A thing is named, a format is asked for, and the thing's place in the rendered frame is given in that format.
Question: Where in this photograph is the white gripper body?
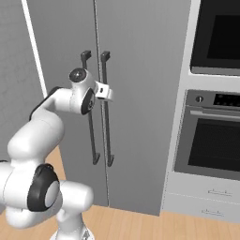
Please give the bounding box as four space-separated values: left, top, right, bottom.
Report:
99 87 115 103

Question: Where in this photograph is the grey fridge door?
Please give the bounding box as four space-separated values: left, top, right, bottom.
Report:
25 0 110 208
94 0 192 218

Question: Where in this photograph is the white fridge side panel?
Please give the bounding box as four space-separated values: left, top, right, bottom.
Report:
21 0 49 98

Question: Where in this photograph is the steel built-in oven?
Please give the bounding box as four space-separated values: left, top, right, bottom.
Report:
172 89 240 182

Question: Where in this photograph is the white drawer front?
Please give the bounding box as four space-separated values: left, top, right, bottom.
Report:
160 192 240 225
163 172 240 205

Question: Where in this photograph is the black built-in microwave oven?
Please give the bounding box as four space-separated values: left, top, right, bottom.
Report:
189 0 240 77

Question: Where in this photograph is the dark grey fridge door handle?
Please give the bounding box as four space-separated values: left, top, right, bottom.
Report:
80 50 101 166
99 50 115 169

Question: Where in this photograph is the white oven cabinet frame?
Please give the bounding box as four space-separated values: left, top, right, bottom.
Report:
159 0 240 225

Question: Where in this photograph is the steel oven door handle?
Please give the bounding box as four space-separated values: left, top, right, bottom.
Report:
189 109 240 123

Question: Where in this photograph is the thin steel drawer handle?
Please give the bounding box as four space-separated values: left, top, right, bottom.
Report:
207 187 234 198
201 208 226 218

